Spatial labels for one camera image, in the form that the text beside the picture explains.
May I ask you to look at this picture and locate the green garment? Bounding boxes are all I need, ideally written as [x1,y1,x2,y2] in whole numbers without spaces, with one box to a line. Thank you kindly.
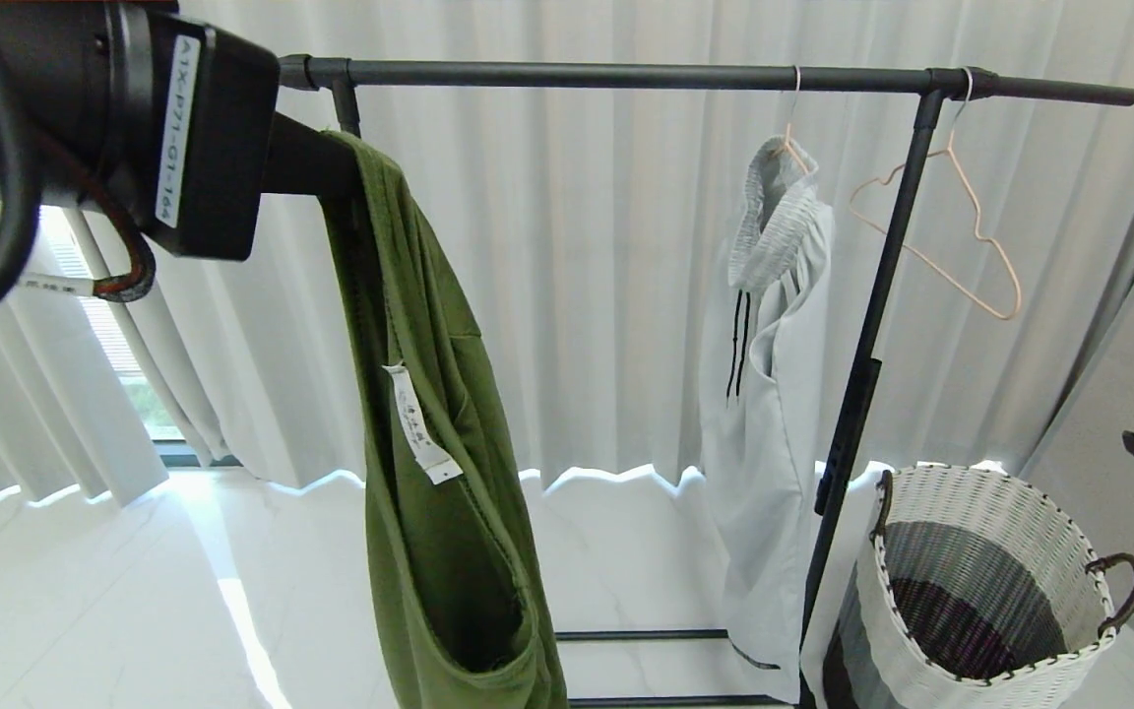
[316,128,570,709]

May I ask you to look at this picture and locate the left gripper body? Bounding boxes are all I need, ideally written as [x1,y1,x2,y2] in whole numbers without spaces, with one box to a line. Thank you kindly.
[0,0,283,262]

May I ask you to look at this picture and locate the white laundry basket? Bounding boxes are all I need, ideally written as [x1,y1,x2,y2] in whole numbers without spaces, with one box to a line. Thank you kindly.
[821,463,1134,709]

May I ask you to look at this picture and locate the pale grey shorts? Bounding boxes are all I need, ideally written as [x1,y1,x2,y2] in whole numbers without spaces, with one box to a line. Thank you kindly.
[698,136,837,705]

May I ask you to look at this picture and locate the black clothes rack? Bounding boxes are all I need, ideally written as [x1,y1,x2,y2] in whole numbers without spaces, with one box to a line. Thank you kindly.
[277,54,1134,709]

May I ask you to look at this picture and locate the pink clothes hanger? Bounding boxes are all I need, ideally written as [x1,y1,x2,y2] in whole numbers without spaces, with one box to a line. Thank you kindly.
[772,67,821,180]
[848,69,1024,322]

